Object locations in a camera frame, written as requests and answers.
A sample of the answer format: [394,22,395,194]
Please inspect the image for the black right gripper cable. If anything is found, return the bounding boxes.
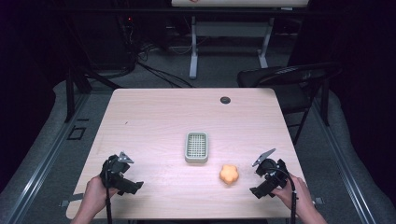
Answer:
[269,167,297,224]

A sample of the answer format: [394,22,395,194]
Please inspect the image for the black folding chair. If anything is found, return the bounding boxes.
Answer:
[236,62,344,146]

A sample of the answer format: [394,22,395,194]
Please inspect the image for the grey slotted soap dish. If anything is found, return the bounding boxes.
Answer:
[184,132,209,164]

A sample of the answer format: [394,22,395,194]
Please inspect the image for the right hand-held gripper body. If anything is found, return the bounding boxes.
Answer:
[251,147,290,188]

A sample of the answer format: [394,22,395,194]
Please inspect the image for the orange flower-shaped soap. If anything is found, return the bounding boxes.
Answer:
[219,163,240,186]

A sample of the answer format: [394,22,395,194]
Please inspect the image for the person's left hand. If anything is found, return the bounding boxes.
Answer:
[81,175,120,217]

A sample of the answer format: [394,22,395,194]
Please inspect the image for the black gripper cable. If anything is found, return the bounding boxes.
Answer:
[104,160,114,224]
[269,167,297,224]

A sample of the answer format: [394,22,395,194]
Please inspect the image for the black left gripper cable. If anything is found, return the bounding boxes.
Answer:
[104,160,114,224]

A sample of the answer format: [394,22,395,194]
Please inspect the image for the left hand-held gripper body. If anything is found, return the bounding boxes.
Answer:
[99,151,135,189]

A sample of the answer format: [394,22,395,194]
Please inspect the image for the white-legged desk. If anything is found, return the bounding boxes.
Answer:
[171,0,310,80]

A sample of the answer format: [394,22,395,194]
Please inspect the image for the grey metal floor rail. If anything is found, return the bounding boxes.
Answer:
[311,99,379,224]
[3,92,90,224]

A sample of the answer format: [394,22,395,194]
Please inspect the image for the black floor cables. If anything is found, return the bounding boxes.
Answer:
[118,18,195,89]

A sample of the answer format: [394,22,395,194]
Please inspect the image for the person's right hand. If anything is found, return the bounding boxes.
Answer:
[271,174,316,217]

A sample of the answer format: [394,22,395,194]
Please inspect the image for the black metal stand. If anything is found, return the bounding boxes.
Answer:
[64,66,120,123]

